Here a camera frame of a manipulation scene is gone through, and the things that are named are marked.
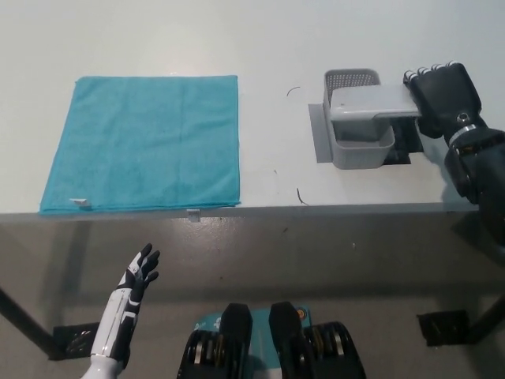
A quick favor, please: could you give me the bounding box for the white rectangular box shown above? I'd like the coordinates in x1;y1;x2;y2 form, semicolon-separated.
329;84;421;122

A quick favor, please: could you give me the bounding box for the teal microfiber cloth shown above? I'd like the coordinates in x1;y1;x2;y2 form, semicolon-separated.
38;74;242;216

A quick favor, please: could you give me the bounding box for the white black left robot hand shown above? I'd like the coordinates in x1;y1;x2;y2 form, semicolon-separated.
91;243;162;362

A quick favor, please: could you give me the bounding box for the grey perforated plastic basket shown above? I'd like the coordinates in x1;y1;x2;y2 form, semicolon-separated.
323;69;397;171

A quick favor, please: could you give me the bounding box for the black table leg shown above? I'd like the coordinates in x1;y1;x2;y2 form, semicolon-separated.
0;286;60;360
468;291;505;343

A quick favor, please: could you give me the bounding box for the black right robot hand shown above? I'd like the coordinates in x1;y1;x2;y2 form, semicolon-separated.
402;61;484;140

